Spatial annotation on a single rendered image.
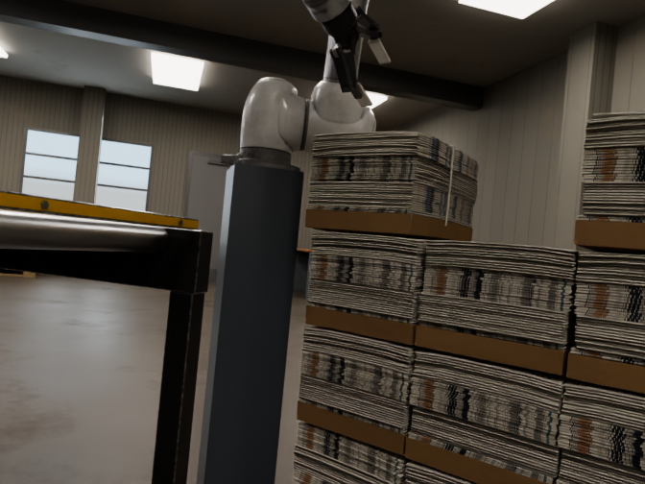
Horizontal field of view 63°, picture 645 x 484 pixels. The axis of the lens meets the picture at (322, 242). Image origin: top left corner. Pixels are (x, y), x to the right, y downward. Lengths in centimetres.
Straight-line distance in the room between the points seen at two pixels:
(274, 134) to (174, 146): 765
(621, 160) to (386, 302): 52
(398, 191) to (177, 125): 818
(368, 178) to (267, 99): 48
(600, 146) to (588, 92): 411
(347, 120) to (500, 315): 77
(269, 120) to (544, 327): 93
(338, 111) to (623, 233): 86
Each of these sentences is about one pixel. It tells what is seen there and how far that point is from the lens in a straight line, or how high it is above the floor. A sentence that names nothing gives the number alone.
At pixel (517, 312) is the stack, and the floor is 71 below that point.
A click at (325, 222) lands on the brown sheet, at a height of 85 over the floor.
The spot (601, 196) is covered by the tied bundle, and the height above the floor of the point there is 92.
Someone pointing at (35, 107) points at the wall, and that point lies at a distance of 944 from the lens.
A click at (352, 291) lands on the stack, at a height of 70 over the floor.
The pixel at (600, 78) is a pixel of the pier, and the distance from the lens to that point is 523.
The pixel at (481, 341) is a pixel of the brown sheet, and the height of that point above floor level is 64.
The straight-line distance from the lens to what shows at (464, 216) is 143.
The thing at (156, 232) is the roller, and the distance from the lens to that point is 102.
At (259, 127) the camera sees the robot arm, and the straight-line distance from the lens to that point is 154.
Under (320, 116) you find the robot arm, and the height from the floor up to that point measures 116.
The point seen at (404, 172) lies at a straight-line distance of 116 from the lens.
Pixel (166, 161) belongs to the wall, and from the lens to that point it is 912.
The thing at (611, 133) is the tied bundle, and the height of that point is 103.
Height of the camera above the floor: 79
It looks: level
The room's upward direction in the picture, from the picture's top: 5 degrees clockwise
